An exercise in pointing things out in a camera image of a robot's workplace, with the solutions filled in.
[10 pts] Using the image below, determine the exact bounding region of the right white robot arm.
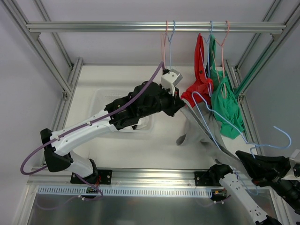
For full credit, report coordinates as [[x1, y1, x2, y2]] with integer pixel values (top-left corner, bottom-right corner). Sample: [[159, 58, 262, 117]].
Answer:
[[207, 150, 300, 225]]

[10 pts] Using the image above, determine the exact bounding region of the aluminium frame right post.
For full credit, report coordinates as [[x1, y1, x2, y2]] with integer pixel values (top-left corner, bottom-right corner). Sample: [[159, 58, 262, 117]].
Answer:
[[225, 0, 300, 98]]

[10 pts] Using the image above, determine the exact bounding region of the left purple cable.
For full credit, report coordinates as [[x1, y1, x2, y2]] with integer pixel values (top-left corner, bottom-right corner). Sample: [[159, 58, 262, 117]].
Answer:
[[20, 61, 165, 175]]

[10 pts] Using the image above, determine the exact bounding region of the light blue hanger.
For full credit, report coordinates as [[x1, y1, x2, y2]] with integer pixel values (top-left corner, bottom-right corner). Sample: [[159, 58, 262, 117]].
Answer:
[[167, 20, 176, 70], [191, 90, 293, 196], [203, 20, 213, 97]]

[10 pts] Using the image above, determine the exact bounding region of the white slotted cable duct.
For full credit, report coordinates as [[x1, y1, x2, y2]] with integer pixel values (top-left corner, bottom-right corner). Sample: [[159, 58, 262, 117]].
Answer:
[[37, 186, 212, 198]]

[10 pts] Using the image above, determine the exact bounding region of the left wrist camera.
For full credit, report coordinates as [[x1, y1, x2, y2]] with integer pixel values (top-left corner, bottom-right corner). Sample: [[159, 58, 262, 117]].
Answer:
[[161, 69, 182, 96]]

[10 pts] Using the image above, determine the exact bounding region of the aluminium frame post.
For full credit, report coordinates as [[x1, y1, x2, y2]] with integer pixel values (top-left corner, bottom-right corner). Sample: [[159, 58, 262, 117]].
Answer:
[[225, 0, 300, 98], [0, 0, 84, 101]]

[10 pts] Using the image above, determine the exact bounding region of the aluminium frame left post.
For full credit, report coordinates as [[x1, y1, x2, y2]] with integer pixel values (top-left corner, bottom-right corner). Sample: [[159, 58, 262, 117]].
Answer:
[[0, 0, 84, 101]]

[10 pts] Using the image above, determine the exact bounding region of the grey tank top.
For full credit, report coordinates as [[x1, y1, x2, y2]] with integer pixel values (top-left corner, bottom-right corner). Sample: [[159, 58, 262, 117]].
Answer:
[[176, 99, 247, 175]]

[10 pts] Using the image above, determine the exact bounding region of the green tank top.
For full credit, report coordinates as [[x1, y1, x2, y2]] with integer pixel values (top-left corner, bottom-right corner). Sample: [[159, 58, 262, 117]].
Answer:
[[209, 35, 244, 139]]

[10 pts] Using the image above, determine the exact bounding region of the pink hanger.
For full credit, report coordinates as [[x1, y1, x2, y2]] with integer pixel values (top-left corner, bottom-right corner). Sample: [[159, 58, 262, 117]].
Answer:
[[214, 20, 230, 99], [160, 20, 168, 68]]

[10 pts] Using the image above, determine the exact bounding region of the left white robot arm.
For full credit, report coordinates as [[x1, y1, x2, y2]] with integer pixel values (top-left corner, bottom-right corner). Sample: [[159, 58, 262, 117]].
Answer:
[[40, 81, 185, 184]]

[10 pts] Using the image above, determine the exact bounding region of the white plastic basket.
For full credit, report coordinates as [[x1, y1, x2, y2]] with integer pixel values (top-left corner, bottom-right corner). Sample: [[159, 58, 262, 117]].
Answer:
[[89, 87, 154, 133]]

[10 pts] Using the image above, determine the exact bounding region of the aluminium front rail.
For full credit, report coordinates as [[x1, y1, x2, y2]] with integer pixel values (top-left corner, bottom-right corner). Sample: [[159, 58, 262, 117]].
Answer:
[[27, 168, 220, 188]]

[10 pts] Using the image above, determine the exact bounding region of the red tank top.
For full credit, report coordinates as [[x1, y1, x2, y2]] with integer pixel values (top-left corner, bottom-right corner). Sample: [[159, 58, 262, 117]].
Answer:
[[181, 33, 214, 107]]

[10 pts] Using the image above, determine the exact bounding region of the aluminium hanging rail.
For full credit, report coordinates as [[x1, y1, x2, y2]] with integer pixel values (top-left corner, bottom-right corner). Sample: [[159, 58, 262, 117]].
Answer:
[[26, 22, 287, 34]]

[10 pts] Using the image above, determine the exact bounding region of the white tank top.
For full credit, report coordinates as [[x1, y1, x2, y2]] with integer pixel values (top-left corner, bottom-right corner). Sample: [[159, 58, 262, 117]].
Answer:
[[124, 117, 150, 130]]

